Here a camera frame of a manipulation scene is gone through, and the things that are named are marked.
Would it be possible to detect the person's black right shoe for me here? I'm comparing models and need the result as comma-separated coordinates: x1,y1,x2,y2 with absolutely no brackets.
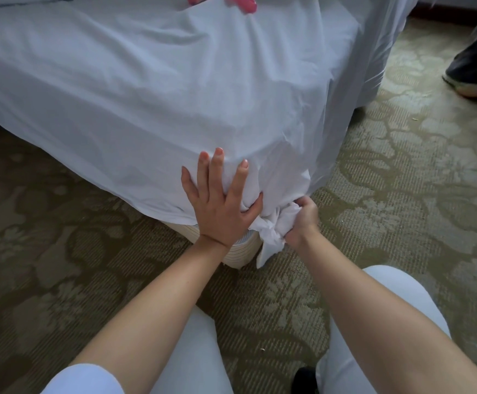
291,366,320,394

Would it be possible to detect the person's left hand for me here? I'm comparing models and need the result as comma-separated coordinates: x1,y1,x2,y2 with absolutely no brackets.
180,147,265,250

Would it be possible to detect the pink lint roller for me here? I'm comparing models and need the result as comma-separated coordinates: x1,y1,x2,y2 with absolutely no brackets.
184,0,259,15

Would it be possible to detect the person's left forearm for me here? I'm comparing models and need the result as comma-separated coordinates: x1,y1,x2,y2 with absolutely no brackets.
68,236,233,394

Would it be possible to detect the person's right hand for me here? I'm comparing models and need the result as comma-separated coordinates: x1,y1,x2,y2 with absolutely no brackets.
283,195,324,250

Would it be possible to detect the person's right forearm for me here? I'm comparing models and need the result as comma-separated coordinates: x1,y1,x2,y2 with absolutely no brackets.
290,232,477,394

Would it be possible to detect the person's white shirt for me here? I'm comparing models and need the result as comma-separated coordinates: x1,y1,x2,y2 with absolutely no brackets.
40,362,126,394

